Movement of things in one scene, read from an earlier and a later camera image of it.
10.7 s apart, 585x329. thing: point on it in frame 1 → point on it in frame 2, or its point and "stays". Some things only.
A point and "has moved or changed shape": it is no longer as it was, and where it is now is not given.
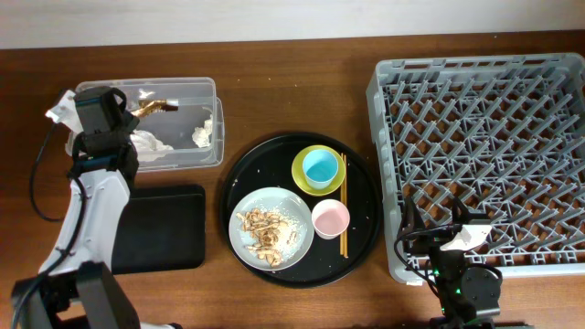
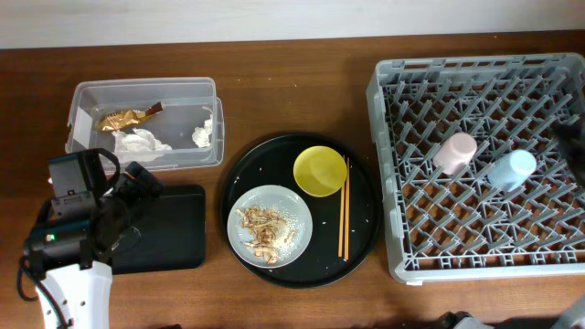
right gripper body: x=432 y=240 → x=579 y=170
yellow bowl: x=300 y=177 stays
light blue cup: x=320 y=167 → x=510 y=172
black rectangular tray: x=160 y=228 stays
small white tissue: x=201 y=134 stays
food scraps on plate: x=273 y=234 stays
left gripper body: x=133 y=121 → x=129 y=197
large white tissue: x=147 y=147 stays
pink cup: x=330 y=218 → x=454 y=153
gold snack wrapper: x=150 y=106 has moved or changed shape
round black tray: x=270 y=164 stays
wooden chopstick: x=342 y=197 → x=341 y=222
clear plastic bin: x=195 y=132 stays
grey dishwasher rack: x=503 y=135 stays
